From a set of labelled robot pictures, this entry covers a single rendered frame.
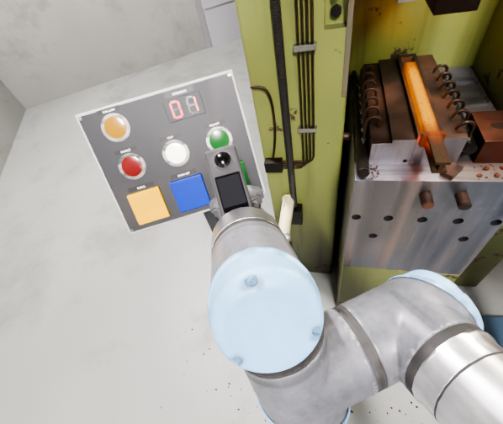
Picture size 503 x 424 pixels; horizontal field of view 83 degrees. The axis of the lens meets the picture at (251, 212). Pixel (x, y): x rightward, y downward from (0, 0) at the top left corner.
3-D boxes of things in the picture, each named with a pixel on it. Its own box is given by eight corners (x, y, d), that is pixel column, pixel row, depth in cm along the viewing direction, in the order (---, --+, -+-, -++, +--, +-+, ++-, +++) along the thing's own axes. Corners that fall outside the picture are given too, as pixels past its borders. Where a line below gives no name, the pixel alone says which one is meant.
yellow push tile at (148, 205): (170, 216, 66) (158, 186, 64) (139, 225, 66) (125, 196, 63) (171, 214, 68) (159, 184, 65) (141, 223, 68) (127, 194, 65)
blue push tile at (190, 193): (211, 204, 66) (200, 173, 64) (180, 213, 66) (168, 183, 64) (211, 202, 68) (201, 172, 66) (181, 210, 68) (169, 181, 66)
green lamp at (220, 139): (230, 152, 63) (225, 135, 60) (210, 152, 64) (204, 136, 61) (233, 143, 65) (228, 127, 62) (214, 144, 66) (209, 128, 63)
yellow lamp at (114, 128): (127, 140, 60) (115, 122, 56) (108, 140, 61) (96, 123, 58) (133, 131, 62) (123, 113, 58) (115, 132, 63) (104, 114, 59)
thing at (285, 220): (282, 314, 86) (280, 307, 82) (264, 312, 87) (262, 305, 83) (295, 204, 112) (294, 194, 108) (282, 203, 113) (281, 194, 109)
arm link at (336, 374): (389, 421, 29) (364, 331, 25) (286, 478, 27) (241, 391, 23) (341, 353, 37) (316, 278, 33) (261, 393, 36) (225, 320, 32)
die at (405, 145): (456, 163, 69) (469, 135, 63) (367, 164, 74) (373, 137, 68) (425, 78, 94) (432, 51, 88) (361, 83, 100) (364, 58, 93)
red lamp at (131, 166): (143, 178, 63) (133, 163, 59) (124, 178, 64) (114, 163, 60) (148, 168, 64) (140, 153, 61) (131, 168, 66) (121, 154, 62)
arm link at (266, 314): (235, 400, 23) (185, 303, 20) (229, 304, 35) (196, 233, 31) (345, 358, 23) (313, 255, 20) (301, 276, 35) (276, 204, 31)
